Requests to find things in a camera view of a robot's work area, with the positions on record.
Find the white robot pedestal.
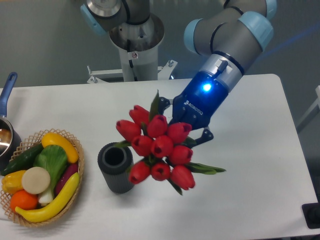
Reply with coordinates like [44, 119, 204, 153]
[87, 14, 178, 84]

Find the beige round disc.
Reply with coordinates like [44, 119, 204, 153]
[21, 166, 51, 195]

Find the woven wicker basket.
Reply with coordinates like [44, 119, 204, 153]
[0, 128, 85, 228]

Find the long yellow banana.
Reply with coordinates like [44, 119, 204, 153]
[15, 172, 80, 223]

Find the green leafy bok choy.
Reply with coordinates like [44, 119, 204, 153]
[33, 145, 68, 206]

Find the yellow bell pepper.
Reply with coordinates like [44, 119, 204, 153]
[1, 170, 26, 195]

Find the orange fruit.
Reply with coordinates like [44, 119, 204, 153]
[10, 190, 38, 213]

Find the dark grey ribbed vase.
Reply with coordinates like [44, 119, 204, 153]
[97, 142, 134, 194]

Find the black device at edge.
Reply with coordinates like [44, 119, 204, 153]
[301, 202, 320, 229]

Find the red tulip bouquet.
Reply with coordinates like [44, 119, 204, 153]
[115, 94, 225, 195]

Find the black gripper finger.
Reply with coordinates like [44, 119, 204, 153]
[187, 126, 214, 146]
[157, 96, 173, 115]

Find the purple eggplant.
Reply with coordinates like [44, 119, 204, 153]
[54, 163, 78, 196]

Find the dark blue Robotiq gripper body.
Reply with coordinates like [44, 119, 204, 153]
[170, 71, 229, 129]

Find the blue handled saucepan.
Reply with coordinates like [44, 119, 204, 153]
[0, 72, 21, 171]

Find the white frame at right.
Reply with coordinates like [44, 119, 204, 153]
[296, 85, 320, 134]

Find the green cucumber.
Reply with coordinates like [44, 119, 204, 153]
[0, 143, 44, 176]

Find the yellow squash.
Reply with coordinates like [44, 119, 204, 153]
[41, 132, 79, 164]

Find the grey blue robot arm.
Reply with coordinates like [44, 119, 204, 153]
[80, 0, 277, 147]

